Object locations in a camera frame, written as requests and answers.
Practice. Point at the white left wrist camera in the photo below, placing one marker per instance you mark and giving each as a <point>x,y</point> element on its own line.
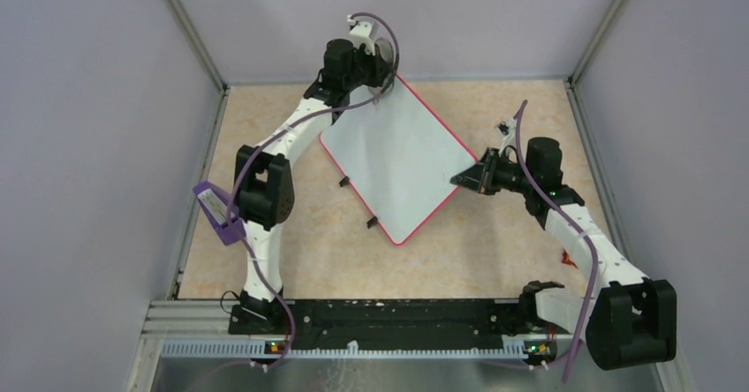
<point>361,35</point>

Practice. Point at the purple box holder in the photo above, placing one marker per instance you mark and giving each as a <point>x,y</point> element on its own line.
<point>213,202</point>

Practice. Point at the silver mesh eraser sponge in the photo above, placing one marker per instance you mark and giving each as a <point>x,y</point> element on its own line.
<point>387,53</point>

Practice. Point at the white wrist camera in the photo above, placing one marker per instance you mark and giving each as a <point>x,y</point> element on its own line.
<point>507,130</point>
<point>361,35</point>

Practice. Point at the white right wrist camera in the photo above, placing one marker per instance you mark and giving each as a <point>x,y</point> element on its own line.
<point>507,130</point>

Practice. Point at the red toy block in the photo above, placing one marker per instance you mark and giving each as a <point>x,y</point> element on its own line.
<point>566,260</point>

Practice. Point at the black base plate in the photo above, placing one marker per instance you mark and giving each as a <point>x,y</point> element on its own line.
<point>459,324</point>

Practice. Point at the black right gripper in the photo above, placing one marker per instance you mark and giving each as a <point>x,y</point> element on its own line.
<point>480,177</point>

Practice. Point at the pink-framed whiteboard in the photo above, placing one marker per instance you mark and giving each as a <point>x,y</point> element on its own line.
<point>399,157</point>

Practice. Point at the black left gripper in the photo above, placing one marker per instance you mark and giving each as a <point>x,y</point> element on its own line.
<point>380,67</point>

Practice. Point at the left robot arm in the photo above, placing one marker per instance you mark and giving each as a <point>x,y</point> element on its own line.
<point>263,194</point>

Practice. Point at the aluminium frame rail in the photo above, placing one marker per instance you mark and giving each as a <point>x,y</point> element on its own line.
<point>185,345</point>

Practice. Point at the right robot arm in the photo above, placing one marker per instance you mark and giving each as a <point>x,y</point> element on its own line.
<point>597,284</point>

